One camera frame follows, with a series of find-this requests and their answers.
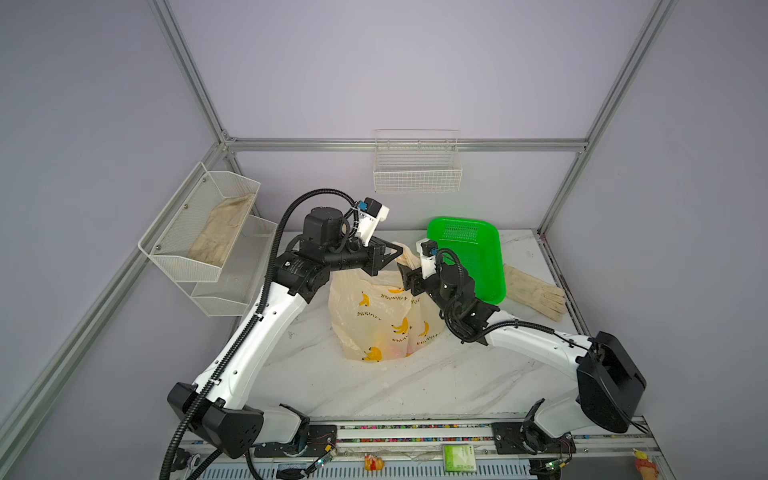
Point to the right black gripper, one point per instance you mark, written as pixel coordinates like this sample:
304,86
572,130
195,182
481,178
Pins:
414,282

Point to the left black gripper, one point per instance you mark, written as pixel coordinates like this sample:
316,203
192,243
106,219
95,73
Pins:
374,257

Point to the translucent beige plastic bag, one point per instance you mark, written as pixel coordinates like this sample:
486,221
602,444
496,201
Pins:
375,319

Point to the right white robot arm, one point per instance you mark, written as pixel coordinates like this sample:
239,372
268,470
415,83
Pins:
609,385

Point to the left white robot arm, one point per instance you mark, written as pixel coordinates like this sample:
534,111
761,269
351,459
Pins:
215,407

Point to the green plastic basket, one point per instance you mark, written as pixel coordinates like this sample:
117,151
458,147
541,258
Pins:
478,246

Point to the white lower mesh shelf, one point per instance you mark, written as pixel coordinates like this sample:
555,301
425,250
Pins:
234,293

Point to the white mesh shelf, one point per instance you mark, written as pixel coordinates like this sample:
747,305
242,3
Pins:
234,293
169,240

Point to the beige glove in shelf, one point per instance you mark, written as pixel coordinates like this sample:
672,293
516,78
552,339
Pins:
214,243

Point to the small orange toy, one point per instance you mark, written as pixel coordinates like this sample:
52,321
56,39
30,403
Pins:
373,463

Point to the white upper mesh shelf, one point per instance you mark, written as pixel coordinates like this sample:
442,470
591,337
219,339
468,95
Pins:
169,240

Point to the yellow red toy figure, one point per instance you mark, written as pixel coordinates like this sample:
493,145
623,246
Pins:
643,464

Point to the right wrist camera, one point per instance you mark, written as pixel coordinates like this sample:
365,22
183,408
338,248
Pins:
427,250

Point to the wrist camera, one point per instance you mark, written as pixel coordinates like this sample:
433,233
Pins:
427,250
370,214

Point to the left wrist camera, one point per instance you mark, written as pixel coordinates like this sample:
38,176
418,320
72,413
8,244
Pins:
370,214

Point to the white wire wall basket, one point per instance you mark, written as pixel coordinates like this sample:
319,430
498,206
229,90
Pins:
416,161

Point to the green box on rail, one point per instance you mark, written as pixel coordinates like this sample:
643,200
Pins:
459,458

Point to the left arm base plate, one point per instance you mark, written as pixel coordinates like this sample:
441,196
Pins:
313,441

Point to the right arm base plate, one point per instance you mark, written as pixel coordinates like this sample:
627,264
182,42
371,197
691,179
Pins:
524,438

